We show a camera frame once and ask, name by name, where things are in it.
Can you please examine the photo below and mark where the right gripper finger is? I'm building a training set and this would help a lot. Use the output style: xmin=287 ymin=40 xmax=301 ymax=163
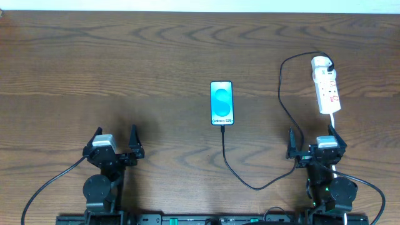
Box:
xmin=328 ymin=124 xmax=347 ymax=149
xmin=286 ymin=128 xmax=298 ymax=159

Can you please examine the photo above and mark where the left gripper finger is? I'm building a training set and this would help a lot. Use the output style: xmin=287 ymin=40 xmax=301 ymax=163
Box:
xmin=128 ymin=124 xmax=145 ymax=159
xmin=92 ymin=127 xmax=103 ymax=139

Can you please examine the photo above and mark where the black USB charging cable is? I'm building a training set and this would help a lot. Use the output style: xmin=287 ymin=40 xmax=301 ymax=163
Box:
xmin=219 ymin=51 xmax=336 ymax=191

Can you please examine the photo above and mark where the blue screen Galaxy smartphone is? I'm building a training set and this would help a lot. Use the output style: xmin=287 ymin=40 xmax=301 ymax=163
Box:
xmin=210 ymin=81 xmax=234 ymax=126

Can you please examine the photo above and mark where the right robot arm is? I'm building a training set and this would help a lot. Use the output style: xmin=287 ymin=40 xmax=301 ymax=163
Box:
xmin=286 ymin=125 xmax=358 ymax=224

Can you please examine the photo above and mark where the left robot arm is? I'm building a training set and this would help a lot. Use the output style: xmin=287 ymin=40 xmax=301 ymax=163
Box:
xmin=82 ymin=124 xmax=144 ymax=224

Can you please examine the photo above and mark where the white power strip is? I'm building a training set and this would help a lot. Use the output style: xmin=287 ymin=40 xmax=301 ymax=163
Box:
xmin=312 ymin=67 xmax=341 ymax=114

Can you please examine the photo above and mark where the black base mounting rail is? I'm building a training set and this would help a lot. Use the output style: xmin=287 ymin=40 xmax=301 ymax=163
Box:
xmin=55 ymin=213 xmax=370 ymax=225

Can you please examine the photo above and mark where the black left camera cable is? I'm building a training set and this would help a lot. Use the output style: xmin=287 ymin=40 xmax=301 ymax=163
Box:
xmin=21 ymin=155 xmax=88 ymax=225

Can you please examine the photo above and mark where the black camera cable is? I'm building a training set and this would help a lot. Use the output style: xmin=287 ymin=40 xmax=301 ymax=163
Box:
xmin=21 ymin=155 xmax=88 ymax=225
xmin=315 ymin=161 xmax=386 ymax=225

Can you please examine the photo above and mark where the white USB wall charger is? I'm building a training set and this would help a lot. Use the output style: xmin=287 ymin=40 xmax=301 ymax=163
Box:
xmin=311 ymin=56 xmax=334 ymax=72

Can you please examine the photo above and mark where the black right camera cable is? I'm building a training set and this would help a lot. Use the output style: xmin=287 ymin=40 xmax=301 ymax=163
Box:
xmin=315 ymin=161 xmax=386 ymax=225

